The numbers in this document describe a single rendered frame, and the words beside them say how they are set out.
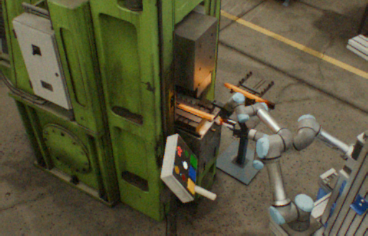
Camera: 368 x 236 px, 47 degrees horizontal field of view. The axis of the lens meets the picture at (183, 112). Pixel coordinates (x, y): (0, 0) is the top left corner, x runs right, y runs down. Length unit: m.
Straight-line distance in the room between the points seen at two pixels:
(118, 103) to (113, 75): 0.25
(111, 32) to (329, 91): 3.18
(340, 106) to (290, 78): 0.68
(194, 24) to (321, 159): 2.23
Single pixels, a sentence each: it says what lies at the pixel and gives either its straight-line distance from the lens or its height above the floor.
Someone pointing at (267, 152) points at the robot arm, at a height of 1.32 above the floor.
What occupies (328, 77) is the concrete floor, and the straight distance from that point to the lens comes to 5.39.
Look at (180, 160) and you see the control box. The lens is 2.67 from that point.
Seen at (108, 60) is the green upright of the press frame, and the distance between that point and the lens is 2.77.
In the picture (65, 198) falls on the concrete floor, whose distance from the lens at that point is 4.02.
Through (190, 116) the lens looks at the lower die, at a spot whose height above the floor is 0.99.
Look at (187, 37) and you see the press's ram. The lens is 2.58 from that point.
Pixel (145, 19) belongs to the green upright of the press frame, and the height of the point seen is 1.99.
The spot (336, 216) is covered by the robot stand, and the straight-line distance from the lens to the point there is 2.79.
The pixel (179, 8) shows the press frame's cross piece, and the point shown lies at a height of 1.91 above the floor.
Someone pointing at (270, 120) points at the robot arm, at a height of 1.30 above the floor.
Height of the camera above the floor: 3.19
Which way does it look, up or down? 44 degrees down
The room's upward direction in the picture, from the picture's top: 1 degrees clockwise
